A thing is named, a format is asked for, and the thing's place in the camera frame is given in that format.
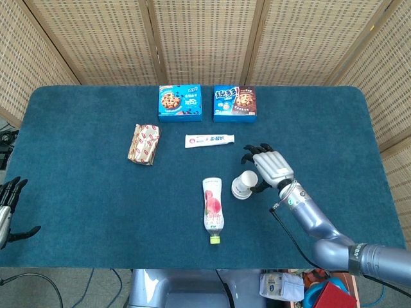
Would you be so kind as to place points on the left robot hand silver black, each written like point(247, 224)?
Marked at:
point(14, 195)

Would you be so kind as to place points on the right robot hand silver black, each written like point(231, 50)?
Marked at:
point(273, 168)

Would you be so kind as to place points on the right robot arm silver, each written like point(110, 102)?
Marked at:
point(308, 218)

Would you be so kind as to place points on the blue carpet table mat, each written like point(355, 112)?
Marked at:
point(80, 192)

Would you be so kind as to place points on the drink bottle with pink label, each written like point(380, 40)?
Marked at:
point(212, 205)

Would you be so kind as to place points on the white toothpaste tube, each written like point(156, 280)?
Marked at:
point(205, 141)

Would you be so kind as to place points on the blue and brown cookie box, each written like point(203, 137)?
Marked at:
point(234, 104)

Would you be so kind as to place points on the light blue cookie box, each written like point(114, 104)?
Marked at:
point(180, 103)

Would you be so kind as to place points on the white and blue bag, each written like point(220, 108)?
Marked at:
point(279, 287)

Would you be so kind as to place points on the gold and red snack wrapper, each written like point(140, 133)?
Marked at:
point(144, 144)

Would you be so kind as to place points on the woven bamboo screen panel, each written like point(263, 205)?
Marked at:
point(19, 64)
point(305, 41)
point(385, 80)
point(96, 41)
point(205, 41)

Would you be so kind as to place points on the blue plastic object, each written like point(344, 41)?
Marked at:
point(309, 300)

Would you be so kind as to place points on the red box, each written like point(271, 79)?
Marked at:
point(334, 296)

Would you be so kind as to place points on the silver robot torso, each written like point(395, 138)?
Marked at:
point(180, 288)

